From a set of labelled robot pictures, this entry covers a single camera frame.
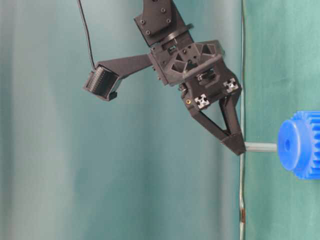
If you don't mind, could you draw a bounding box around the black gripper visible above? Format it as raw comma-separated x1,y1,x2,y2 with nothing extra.
148,40,246,156

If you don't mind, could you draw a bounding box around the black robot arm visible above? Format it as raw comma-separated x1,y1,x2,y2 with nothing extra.
134,0,246,156

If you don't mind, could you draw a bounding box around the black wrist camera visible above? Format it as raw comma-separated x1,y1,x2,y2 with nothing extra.
83,65,122,101

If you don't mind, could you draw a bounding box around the green backdrop cloth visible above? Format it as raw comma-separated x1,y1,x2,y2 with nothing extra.
0,0,240,240

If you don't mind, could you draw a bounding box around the black camera cable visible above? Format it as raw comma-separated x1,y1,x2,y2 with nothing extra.
76,0,97,70

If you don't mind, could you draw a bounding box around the grey metal shaft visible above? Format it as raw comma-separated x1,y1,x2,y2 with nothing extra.
245,142,277,153

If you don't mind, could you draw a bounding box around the green table mat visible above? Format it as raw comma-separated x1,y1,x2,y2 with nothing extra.
243,0,320,240

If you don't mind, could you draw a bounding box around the blue plastic gear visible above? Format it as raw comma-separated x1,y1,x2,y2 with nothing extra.
277,111,320,180

